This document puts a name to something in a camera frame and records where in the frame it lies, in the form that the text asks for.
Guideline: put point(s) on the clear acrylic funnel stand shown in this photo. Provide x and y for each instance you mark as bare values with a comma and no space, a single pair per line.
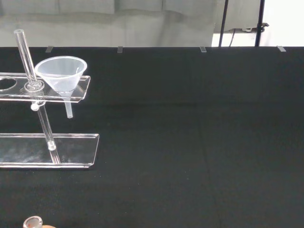
71,149

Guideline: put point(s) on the black bench cloth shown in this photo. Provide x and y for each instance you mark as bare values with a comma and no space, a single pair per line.
180,142

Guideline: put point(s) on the clear plastic cloth clip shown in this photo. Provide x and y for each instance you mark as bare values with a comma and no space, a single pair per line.
120,49
281,48
203,49
49,49

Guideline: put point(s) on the black tripod pole with clamp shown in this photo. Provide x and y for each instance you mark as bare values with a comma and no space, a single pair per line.
260,21

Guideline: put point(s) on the round-bottom glass flask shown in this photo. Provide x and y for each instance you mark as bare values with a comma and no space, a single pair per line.
32,222

